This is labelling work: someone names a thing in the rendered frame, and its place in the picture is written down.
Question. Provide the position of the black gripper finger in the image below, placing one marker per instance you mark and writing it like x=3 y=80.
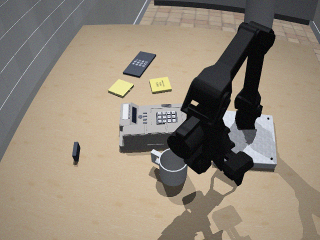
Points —
x=239 y=180
x=219 y=163

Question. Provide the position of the dark grey mug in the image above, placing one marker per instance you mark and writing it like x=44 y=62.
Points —
x=172 y=169

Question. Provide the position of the yellow sticky note pad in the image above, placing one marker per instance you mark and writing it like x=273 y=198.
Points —
x=120 y=88

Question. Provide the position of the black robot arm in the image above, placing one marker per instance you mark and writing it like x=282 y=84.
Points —
x=212 y=89

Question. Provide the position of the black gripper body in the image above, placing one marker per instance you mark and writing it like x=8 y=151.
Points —
x=236 y=164

